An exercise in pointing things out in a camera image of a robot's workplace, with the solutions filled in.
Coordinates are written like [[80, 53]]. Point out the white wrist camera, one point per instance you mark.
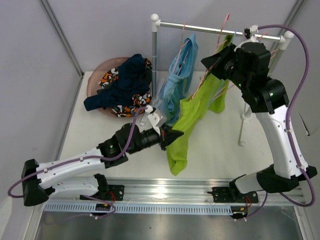
[[250, 35], [156, 117]]

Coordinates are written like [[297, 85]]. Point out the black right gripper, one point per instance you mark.
[[211, 62]]

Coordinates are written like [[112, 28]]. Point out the dark grey shorts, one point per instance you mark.
[[109, 89]]

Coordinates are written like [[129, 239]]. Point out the navy blue shorts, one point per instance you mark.
[[128, 85]]

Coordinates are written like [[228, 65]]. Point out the white slotted cable duct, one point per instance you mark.
[[134, 208]]

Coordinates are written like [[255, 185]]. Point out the light blue shorts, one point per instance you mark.
[[176, 88]]

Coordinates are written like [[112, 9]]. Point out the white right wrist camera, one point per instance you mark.
[[250, 35]]

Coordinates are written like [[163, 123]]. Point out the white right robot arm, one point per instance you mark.
[[247, 67]]

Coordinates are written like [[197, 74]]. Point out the orange camouflage shorts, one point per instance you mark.
[[140, 99]]

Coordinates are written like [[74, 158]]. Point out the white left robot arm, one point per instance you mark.
[[62, 178]]

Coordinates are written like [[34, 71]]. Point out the pink translucent plastic basin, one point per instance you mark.
[[93, 83]]

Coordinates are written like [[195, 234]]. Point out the lime green shorts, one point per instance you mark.
[[193, 109]]

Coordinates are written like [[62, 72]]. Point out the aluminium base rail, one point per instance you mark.
[[179, 191]]

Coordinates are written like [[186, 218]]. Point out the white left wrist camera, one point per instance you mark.
[[156, 117]]

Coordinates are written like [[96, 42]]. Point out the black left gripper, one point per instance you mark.
[[167, 135]]

